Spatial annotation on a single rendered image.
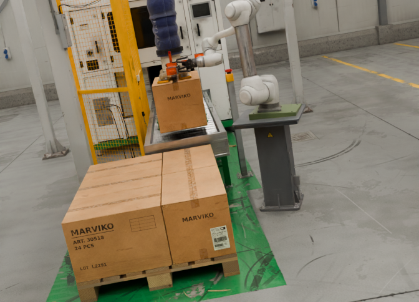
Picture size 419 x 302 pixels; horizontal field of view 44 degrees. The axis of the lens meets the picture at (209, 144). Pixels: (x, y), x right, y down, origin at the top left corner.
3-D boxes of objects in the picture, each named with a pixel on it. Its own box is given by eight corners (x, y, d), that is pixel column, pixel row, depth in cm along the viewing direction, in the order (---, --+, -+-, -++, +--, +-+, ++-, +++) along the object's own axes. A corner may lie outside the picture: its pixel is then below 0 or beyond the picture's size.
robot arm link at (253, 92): (271, 102, 385) (255, 107, 369) (254, 104, 395) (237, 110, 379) (252, -3, 373) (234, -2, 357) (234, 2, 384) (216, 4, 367)
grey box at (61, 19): (67, 47, 485) (60, 14, 477) (73, 45, 485) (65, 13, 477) (63, 48, 466) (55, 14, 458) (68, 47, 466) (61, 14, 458)
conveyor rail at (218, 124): (204, 106, 660) (202, 92, 655) (208, 105, 660) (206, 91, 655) (224, 155, 437) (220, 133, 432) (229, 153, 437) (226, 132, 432)
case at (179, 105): (162, 118, 490) (154, 77, 479) (204, 112, 490) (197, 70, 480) (160, 133, 432) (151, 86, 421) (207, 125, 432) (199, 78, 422)
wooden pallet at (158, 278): (104, 226, 435) (100, 210, 431) (221, 204, 438) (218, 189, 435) (81, 304, 319) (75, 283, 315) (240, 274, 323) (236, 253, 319)
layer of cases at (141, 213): (100, 210, 431) (90, 165, 421) (217, 189, 434) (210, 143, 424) (76, 283, 315) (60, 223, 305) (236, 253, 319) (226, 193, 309)
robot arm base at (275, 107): (281, 105, 411) (280, 98, 410) (281, 111, 390) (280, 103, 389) (258, 107, 414) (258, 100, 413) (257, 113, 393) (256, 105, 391)
